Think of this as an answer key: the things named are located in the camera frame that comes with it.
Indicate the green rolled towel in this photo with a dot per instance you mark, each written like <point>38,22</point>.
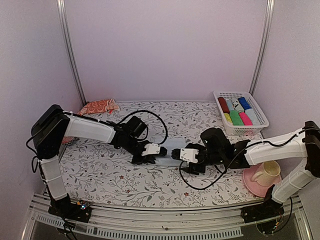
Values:
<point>235,118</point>

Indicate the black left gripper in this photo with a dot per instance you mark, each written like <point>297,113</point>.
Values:
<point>147,159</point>

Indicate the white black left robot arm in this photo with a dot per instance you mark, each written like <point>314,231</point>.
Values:
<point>57,127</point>

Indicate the pink saucer plate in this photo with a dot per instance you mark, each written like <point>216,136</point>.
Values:
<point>254,187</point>

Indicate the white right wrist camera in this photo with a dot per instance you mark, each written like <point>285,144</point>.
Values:
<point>188,155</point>

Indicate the white perforated plastic basket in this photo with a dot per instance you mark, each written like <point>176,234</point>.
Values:
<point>241,130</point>

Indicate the left aluminium frame post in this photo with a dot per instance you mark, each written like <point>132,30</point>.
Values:
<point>61,7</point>

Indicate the yellow rolled towel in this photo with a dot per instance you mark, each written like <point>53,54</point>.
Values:
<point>228,118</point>

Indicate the aluminium front rail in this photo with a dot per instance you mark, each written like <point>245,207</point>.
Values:
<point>112,222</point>

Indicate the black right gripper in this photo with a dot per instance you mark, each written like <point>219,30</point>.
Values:
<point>194,170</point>

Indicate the panda print rolled towel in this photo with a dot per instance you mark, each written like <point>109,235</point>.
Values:
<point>236,105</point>

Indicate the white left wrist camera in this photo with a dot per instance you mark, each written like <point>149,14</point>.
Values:
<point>154,149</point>

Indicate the pale blue rolled towel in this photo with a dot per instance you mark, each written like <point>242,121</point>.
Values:
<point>252,116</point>

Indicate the light blue rolled towel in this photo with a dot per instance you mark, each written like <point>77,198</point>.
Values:
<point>229,105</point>

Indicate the aluminium frame post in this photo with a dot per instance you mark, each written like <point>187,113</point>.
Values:
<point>270,4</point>
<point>61,7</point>

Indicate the dark red rolled towel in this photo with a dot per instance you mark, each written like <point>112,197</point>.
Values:
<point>223,105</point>

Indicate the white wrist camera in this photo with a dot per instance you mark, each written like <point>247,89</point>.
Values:
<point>188,155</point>
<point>154,149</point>

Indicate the right aluminium frame post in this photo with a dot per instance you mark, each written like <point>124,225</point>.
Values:
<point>270,4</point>

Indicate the floral table cover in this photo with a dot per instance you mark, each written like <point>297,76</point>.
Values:
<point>99,173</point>

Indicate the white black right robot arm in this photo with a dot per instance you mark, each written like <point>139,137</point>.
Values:
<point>216,149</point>

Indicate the cream ceramic mug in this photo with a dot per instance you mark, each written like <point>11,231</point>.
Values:
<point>267,173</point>

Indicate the pink rolled towel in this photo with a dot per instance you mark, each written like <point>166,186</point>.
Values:
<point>245,119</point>

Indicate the orange patterned towel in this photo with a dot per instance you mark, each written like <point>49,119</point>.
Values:
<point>99,106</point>

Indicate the dark blue rolled towel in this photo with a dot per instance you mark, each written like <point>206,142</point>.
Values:
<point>243,102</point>

